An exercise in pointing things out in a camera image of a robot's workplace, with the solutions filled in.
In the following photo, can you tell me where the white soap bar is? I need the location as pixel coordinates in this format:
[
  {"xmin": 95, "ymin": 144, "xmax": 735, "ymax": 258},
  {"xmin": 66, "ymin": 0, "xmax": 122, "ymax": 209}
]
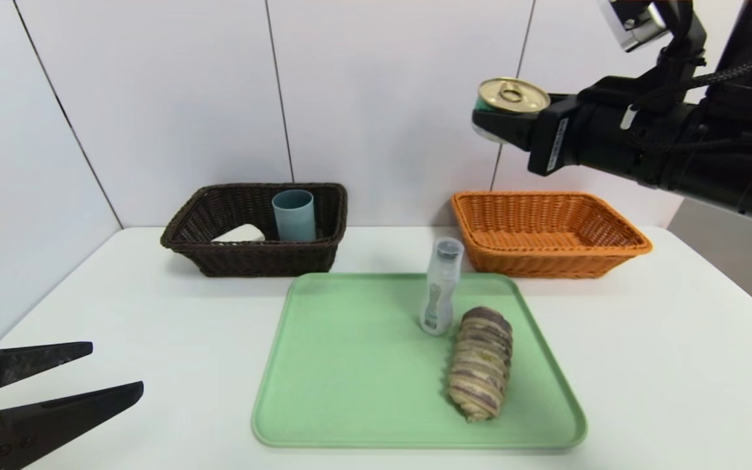
[{"xmin": 211, "ymin": 224, "xmax": 266, "ymax": 243}]

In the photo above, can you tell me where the blue-grey plastic cup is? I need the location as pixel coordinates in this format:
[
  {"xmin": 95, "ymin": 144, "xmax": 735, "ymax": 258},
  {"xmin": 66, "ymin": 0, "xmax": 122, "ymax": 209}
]
[{"xmin": 272, "ymin": 189, "xmax": 317, "ymax": 243}]

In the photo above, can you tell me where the tin can with gold lid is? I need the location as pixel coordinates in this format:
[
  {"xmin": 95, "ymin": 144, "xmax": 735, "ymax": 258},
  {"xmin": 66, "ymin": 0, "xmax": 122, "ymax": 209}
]
[{"xmin": 477, "ymin": 77, "xmax": 552, "ymax": 144}]

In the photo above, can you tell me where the dark brown wicker basket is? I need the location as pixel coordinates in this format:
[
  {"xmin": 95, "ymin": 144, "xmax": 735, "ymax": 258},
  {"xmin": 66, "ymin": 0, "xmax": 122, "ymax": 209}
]
[{"xmin": 160, "ymin": 182, "xmax": 349, "ymax": 278}]

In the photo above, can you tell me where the orange wicker basket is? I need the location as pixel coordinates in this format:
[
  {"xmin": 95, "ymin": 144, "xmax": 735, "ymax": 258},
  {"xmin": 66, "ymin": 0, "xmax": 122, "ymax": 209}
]
[{"xmin": 450, "ymin": 191, "xmax": 653, "ymax": 279}]

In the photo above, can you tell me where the light green plastic tray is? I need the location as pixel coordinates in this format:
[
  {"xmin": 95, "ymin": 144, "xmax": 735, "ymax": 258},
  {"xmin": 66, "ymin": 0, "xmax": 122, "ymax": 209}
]
[{"xmin": 250, "ymin": 272, "xmax": 588, "ymax": 450}]

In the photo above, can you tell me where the white bottle with clear cap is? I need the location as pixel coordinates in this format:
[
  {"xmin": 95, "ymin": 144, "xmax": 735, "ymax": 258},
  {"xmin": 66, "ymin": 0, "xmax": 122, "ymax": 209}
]
[{"xmin": 418, "ymin": 238, "xmax": 464, "ymax": 336}]

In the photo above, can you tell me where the striped purple bread roll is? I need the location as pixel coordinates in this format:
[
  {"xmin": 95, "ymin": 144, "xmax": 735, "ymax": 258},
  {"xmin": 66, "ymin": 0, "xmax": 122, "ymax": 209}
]
[{"xmin": 446, "ymin": 307, "xmax": 514, "ymax": 423}]

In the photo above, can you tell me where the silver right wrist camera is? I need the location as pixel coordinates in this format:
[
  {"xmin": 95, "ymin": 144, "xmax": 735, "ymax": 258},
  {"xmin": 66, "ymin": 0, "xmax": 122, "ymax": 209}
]
[{"xmin": 601, "ymin": 0, "xmax": 670, "ymax": 53}]

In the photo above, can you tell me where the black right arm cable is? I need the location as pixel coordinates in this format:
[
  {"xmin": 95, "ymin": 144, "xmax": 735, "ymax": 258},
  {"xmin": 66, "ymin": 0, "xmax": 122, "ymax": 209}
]
[{"xmin": 621, "ymin": 49, "xmax": 752, "ymax": 154}]

